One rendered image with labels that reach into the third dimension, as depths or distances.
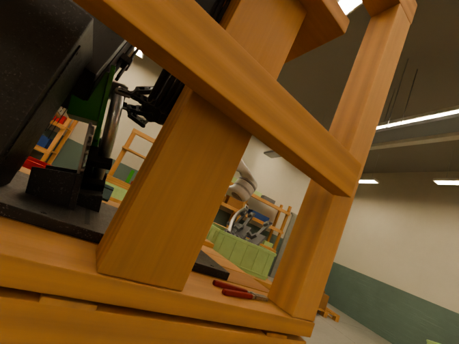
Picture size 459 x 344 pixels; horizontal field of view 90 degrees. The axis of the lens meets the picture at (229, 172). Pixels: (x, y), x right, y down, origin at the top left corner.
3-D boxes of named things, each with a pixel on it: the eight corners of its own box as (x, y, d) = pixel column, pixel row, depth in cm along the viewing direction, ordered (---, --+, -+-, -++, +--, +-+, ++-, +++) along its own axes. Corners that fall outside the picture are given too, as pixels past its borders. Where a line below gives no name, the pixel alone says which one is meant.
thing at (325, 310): (281, 289, 602) (286, 271, 611) (304, 297, 623) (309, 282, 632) (310, 312, 488) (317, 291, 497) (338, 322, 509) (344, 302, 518)
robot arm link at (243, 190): (248, 207, 97) (212, 193, 116) (261, 190, 100) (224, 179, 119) (238, 192, 92) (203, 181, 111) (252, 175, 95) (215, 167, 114)
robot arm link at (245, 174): (244, 145, 84) (231, 160, 81) (261, 188, 102) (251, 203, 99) (227, 139, 90) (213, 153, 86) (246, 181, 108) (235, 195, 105)
